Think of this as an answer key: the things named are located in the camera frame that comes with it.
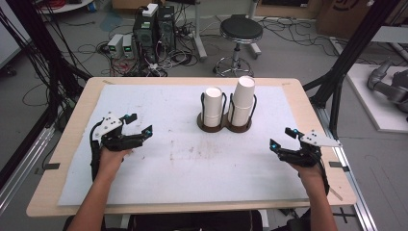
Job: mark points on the grey power supply unit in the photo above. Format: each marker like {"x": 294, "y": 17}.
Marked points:
{"x": 115, "y": 45}
{"x": 128, "y": 46}

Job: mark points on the black computer tower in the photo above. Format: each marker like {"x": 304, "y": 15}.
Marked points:
{"x": 145, "y": 37}
{"x": 166, "y": 29}

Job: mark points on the tall stack of white cups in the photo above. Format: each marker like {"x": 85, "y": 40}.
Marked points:
{"x": 242, "y": 102}

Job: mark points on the white box on tower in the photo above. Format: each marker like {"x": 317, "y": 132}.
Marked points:
{"x": 150, "y": 10}

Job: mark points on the grey metal stand leg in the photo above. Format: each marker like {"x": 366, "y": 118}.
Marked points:
{"x": 199, "y": 35}

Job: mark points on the white paper cup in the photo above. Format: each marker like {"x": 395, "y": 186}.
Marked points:
{"x": 213, "y": 99}

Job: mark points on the round white table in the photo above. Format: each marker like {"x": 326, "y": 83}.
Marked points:
{"x": 67, "y": 6}

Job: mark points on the person's right hand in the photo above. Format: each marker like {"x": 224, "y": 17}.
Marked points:
{"x": 308, "y": 171}

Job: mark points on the cardboard box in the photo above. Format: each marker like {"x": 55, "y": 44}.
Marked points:
{"x": 340, "y": 16}

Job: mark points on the white floor board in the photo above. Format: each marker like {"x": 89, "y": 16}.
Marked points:
{"x": 378, "y": 115}

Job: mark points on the black tape piece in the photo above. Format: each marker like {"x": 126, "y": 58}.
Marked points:
{"x": 338, "y": 165}
{"x": 52, "y": 166}

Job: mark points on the black round stool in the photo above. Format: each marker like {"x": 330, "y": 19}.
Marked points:
{"x": 240, "y": 30}

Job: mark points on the person's dark clothing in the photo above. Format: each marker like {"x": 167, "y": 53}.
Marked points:
{"x": 192, "y": 223}

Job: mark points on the electronics boxes on floor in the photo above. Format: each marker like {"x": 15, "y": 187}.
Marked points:
{"x": 166, "y": 62}

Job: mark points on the aluminium floor rail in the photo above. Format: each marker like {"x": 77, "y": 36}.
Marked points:
{"x": 22, "y": 170}
{"x": 359, "y": 192}

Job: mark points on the white table mat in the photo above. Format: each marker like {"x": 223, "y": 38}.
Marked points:
{"x": 179, "y": 166}

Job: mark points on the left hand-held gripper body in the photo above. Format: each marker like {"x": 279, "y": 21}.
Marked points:
{"x": 107, "y": 126}

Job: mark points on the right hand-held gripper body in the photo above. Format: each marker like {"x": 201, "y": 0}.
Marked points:
{"x": 312, "y": 138}

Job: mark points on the person's left hand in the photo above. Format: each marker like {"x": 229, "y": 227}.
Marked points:
{"x": 110, "y": 162}

